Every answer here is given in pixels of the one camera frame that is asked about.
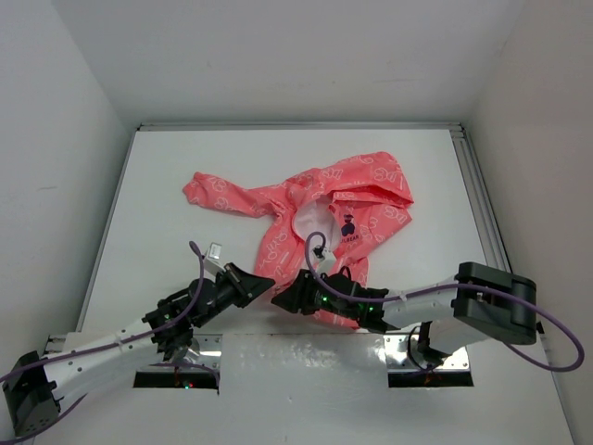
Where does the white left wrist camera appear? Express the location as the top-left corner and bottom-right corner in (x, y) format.
(202, 242), (223, 276)

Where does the pink hooded jacket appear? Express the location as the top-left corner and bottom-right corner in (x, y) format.
(181, 149), (415, 331)

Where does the shiny metal base plate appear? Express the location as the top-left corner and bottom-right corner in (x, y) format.
(133, 332), (474, 372)

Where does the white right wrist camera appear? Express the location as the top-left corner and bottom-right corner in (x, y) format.
(312, 246), (336, 275)

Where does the aluminium table frame rail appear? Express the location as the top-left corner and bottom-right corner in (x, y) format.
(137, 121), (511, 272)

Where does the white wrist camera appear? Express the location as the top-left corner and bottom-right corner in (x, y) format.
(202, 242), (223, 276)
(312, 246), (336, 275)

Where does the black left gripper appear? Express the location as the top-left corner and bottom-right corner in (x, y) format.
(194, 261), (274, 326)

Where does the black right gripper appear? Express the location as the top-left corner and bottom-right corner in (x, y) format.
(273, 268), (360, 321)

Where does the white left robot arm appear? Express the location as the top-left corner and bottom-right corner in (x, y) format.
(1, 263), (275, 443)

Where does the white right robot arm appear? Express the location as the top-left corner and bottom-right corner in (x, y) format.
(271, 262), (536, 370)

